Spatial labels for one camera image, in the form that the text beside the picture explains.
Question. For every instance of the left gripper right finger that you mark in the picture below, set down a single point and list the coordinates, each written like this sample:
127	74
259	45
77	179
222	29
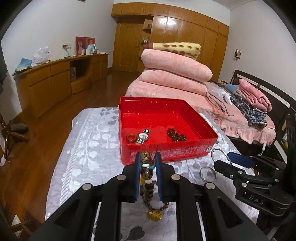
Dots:
178	189

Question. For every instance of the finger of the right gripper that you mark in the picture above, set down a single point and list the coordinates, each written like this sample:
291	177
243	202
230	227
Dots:
244	161
230	171

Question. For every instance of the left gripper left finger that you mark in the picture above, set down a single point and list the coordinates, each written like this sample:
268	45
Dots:
119	189

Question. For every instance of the silver bangle with ball ends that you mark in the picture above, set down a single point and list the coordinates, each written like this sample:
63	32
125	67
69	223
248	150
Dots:
217	152

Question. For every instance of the multicolour bead bracelet gold charm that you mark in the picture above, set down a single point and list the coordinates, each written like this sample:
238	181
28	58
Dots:
155	214

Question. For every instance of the silver metal watch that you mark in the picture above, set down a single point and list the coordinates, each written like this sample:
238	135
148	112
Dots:
143	136

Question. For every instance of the plaid shirt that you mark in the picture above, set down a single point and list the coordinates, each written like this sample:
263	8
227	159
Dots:
254	117

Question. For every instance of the white floral tablecloth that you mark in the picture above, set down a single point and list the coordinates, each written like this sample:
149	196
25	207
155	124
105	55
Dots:
91	154

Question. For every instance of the red tin box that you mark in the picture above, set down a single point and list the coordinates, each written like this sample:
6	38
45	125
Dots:
177	131

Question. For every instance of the pink bedspread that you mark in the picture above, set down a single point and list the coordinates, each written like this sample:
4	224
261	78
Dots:
235	126

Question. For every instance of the folded pink towel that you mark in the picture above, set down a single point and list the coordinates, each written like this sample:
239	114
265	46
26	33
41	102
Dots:
254	96

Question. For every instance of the dark bed headboard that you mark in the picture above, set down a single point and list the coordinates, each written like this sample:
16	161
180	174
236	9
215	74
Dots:
282	104

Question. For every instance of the lower pink folded quilt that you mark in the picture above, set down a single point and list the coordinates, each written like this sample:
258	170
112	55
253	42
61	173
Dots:
167	79

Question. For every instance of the pink folded quilt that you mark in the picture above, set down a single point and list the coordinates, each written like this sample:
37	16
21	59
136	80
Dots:
167	79
177	64

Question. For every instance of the wooden coat rack stand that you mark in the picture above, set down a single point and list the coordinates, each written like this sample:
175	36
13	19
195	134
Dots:
13	133

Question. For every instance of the giraffe pattern blanket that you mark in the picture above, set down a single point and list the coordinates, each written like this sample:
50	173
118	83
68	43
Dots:
188	49

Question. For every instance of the upper pink folded quilt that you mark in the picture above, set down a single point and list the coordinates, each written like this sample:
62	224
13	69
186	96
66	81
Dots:
177	64

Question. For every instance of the wooden sideboard cabinet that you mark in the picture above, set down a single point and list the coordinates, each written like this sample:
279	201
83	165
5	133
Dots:
41	88

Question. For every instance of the light blue kettle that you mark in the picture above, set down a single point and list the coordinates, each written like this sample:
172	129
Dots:
91	46

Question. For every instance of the red picture box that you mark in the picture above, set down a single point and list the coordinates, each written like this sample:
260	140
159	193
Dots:
81	43

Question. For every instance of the white plastic bag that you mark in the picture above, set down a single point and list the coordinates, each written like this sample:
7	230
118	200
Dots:
41	56

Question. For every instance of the blue cloth on sideboard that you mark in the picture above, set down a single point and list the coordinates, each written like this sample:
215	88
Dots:
24	65

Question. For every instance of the wooden wardrobe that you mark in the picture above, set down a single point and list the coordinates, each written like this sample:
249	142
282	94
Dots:
138	23

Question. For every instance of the wall power socket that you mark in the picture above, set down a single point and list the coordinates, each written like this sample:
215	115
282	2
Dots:
66	46

